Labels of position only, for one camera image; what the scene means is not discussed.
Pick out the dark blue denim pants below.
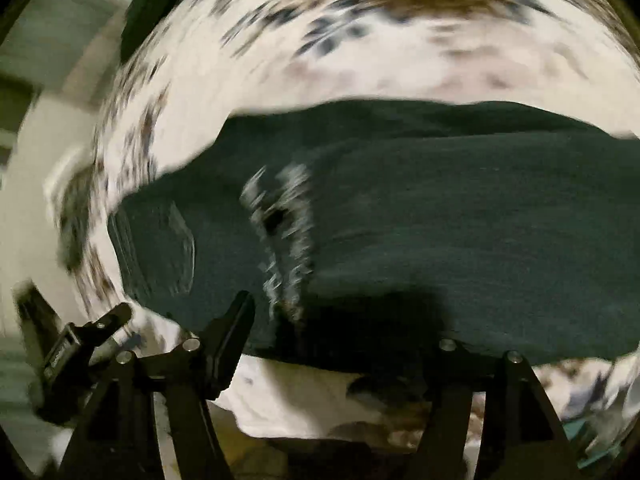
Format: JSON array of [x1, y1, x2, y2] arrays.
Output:
[[108, 101, 639, 373]]

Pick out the floral white bed blanket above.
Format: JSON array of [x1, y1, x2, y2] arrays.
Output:
[[47, 0, 639, 455]]

